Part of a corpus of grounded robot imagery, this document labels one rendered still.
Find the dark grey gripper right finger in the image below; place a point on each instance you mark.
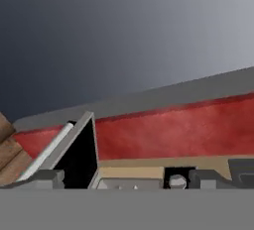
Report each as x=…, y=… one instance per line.
x=203, y=178

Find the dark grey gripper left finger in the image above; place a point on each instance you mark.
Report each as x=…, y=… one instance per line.
x=46, y=178

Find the grey oven door black glass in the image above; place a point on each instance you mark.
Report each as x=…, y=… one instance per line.
x=79, y=154

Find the dark grey appliance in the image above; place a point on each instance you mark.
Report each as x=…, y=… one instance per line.
x=243, y=171

